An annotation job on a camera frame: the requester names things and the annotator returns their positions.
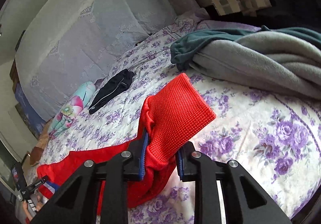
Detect person's left hand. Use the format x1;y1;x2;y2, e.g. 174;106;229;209
22;195;43;221

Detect brown orange pillow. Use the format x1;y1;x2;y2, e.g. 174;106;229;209
29;119;53;166

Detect folded black pants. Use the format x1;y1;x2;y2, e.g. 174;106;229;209
89;69;135;114

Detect folded floral teal quilt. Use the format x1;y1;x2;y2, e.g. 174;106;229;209
48;82;96;138

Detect purple floral bed sheet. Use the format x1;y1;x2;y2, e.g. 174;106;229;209
40;9;320;223

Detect teal green garment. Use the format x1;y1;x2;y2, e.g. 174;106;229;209
170;25;321;71

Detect grey fleece garment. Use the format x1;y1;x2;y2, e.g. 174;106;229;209
189;31;320;100

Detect white lace cover cloth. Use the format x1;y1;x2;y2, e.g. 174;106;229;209
15;0;199;120

